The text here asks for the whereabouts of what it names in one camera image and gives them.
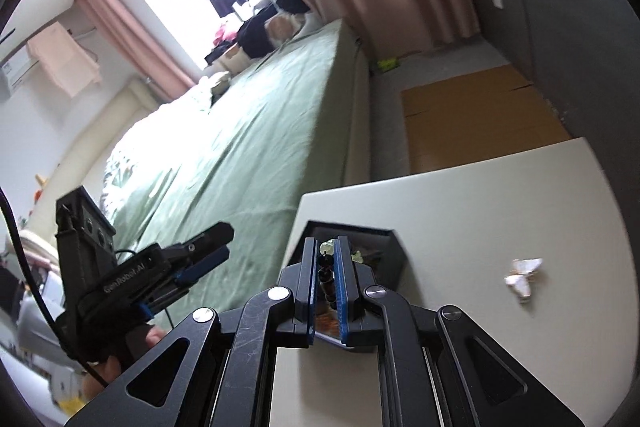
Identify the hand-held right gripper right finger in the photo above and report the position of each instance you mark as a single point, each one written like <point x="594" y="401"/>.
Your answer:
<point x="342" y="277"/>

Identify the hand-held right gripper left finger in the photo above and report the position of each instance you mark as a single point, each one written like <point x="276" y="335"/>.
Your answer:
<point x="314" y="277"/>

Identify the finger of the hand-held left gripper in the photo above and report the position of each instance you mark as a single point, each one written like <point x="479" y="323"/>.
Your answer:
<point x="205" y="268"/>
<point x="205" y="242"/>

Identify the black jewelry box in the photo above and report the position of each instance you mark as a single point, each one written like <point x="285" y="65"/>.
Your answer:
<point x="385" y="267"/>

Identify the person's left hand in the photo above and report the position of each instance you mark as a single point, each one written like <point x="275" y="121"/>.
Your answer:
<point x="107" y="369"/>

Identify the white patterned quilt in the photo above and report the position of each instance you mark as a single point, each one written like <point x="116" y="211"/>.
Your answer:
<point x="130" y="162"/>

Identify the bed with green sheet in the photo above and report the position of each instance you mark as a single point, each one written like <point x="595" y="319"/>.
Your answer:
<point x="240" y="132"/>

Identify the beige padded headboard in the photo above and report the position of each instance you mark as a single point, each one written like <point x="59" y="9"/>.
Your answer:
<point x="100" y="132"/>

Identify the pale green pillow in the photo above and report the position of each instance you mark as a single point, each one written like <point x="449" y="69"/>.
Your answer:
<point x="221" y="83"/>

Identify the white butterfly hair clip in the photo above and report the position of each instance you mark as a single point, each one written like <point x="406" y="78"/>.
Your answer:
<point x="522" y="279"/>

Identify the white storage box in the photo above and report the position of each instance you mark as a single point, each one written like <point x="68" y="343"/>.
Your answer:
<point x="227" y="59"/>

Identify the pink cloth item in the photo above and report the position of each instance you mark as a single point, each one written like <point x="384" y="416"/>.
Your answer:
<point x="225" y="36"/>

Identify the flat brown cardboard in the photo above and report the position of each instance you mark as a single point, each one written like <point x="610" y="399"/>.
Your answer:
<point x="475" y="117"/>

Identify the black bag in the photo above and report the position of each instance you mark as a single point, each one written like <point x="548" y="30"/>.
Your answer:
<point x="255" y="34"/>

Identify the white air conditioner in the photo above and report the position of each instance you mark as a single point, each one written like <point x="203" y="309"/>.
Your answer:
<point x="17" y="72"/>

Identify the narrow pink curtain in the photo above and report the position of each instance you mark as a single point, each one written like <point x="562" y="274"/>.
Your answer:
<point x="135" y="37"/>

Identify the beige hanging garment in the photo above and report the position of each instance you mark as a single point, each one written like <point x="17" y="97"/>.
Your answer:
<point x="65" y="57"/>

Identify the small green packet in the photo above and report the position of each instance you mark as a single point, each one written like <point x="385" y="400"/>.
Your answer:
<point x="388" y="63"/>

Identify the grey wardrobe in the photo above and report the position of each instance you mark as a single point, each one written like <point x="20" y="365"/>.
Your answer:
<point x="560" y="32"/>

